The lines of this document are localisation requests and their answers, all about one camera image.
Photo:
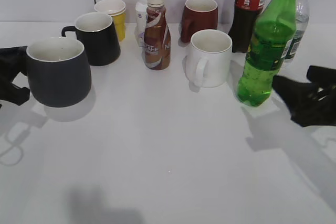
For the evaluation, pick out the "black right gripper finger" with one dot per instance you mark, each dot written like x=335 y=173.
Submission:
x=323 y=76
x=308 y=103

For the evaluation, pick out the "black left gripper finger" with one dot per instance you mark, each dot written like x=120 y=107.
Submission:
x=13 y=54
x=12 y=93

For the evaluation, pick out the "dark grey ceramic mug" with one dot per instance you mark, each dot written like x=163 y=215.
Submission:
x=58 y=71

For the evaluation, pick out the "green plastic soda bottle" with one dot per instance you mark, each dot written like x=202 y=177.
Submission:
x=270 y=41

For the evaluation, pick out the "yellow paper cup stack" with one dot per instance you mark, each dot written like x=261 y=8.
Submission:
x=116 y=9

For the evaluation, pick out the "clear water bottle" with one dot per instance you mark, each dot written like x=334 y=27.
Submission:
x=302 y=18

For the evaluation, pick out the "black ceramic mug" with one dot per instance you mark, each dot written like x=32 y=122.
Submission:
x=98 y=34

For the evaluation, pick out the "cola bottle red label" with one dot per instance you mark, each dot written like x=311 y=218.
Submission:
x=246 y=13

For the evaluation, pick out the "white ceramic mug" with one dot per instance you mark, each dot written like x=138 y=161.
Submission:
x=208 y=58

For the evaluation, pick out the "white plastic bottle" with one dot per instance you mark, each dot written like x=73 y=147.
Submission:
x=141 y=19

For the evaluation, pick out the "dark red ceramic mug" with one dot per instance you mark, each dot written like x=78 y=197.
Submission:
x=198 y=15

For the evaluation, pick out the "brown coffee drink bottle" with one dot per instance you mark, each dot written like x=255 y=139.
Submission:
x=157 y=38

